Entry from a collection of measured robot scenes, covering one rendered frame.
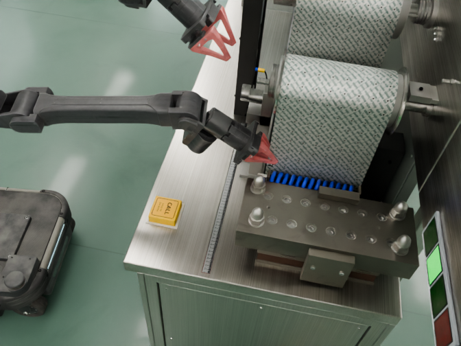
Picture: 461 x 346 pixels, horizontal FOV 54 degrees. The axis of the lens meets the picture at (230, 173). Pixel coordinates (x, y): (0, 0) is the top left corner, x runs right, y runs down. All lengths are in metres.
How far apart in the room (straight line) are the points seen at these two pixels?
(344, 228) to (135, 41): 2.69
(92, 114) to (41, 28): 2.72
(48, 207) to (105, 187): 0.43
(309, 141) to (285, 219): 0.19
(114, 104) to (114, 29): 2.62
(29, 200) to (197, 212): 1.13
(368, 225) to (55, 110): 0.75
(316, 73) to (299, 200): 0.30
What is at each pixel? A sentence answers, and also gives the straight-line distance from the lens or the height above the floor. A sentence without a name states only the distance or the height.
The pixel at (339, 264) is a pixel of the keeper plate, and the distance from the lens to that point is 1.03.
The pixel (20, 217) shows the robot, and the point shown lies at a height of 0.26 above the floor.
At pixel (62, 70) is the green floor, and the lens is 3.28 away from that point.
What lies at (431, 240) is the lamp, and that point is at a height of 1.19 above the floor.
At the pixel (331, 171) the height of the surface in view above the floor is 1.06.
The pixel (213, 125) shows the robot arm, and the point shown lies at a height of 1.17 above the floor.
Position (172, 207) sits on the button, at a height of 0.92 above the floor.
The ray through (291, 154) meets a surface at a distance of 1.08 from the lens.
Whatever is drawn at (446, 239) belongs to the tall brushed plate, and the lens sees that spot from 0.86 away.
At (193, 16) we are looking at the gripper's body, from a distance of 0.93.
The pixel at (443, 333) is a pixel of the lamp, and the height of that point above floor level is 1.19.
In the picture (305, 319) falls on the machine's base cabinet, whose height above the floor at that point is 0.79.
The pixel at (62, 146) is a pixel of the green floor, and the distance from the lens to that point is 2.72.
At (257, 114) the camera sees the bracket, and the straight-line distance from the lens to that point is 1.11.
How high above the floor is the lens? 1.85
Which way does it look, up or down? 48 degrees down
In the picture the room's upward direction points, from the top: 5 degrees clockwise
